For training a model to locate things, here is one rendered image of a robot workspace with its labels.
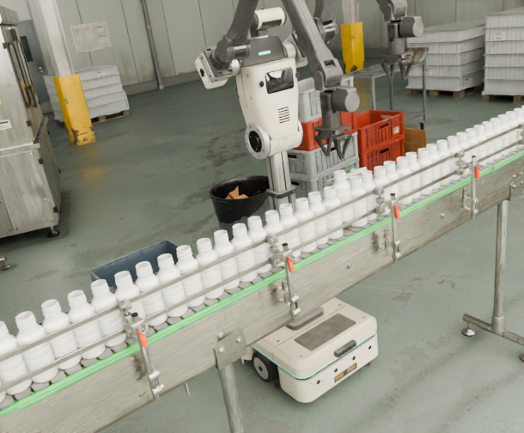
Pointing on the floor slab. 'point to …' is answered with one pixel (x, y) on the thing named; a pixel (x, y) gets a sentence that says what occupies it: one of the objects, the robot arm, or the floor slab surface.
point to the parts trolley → (392, 88)
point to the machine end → (9, 135)
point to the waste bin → (240, 212)
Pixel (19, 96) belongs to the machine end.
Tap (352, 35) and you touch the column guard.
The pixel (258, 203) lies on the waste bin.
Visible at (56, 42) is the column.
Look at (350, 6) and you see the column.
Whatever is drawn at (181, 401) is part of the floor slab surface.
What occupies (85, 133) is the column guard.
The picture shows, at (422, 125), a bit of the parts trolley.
